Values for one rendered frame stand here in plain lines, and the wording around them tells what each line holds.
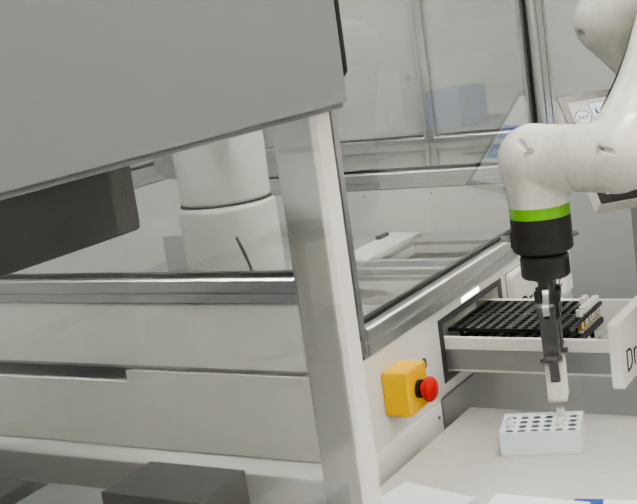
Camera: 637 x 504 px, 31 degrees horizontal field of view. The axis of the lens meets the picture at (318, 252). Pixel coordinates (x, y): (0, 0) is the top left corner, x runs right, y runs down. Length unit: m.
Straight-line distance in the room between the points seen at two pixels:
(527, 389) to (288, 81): 1.37
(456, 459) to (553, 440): 0.15
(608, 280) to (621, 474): 2.01
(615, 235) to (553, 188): 1.94
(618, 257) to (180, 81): 2.80
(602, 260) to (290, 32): 2.65
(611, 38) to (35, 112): 1.38
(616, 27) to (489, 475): 0.80
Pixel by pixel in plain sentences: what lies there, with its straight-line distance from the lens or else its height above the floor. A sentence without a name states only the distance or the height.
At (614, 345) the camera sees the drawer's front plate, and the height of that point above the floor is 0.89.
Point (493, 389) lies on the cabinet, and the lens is 2.21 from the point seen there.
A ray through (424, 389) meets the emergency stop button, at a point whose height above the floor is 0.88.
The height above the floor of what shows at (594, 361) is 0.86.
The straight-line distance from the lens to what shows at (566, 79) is 3.63.
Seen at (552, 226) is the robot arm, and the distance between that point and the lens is 1.75.
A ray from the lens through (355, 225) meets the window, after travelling 1.76.
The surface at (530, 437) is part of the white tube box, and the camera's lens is 1.82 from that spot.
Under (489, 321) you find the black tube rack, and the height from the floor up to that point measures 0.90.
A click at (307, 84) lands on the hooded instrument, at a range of 1.15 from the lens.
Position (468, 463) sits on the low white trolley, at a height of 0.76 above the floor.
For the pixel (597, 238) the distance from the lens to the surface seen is 3.68.
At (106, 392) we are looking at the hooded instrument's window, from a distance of 0.92.
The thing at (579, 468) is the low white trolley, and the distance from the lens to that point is 1.77.
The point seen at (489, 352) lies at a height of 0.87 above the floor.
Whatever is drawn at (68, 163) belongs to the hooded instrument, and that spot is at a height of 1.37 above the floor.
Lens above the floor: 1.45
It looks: 11 degrees down
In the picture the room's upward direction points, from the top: 8 degrees counter-clockwise
